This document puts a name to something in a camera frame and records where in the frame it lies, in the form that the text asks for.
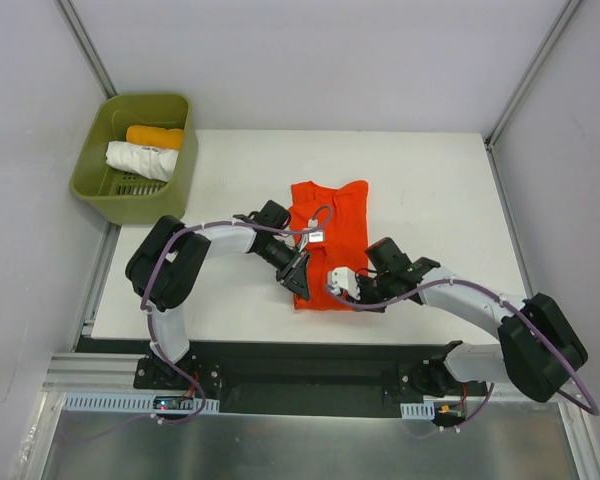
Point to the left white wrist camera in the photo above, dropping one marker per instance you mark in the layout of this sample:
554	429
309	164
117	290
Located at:
310	236

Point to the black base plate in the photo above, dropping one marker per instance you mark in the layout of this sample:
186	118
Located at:
363	403

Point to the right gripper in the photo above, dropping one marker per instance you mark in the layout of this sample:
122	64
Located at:
362	289

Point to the left aluminium corner post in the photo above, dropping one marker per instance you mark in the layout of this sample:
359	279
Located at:
76	26

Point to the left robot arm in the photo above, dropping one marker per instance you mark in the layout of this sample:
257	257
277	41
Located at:
166	265

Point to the rolled white t shirt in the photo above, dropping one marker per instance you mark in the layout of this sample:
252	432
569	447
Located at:
149	162

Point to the aluminium rail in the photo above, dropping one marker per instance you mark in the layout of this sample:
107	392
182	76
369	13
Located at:
80	372

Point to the right aluminium corner post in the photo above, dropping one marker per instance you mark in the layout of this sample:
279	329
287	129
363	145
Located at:
558	27

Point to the aluminium corner post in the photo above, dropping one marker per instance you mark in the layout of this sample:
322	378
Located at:
76	26
558	27

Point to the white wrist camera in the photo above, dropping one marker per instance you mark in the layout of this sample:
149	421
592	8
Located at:
310	236
343	280

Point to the orange t shirt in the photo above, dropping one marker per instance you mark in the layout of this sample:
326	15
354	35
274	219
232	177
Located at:
345	236

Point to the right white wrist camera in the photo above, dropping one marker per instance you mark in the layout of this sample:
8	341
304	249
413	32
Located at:
343	280

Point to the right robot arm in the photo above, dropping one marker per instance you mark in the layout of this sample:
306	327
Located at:
536	348

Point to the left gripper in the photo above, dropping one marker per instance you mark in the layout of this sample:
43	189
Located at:
290	267

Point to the green plastic basket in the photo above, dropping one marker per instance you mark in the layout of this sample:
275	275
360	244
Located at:
126	198

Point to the rolled yellow t shirt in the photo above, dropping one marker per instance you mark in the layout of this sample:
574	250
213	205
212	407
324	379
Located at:
155	136

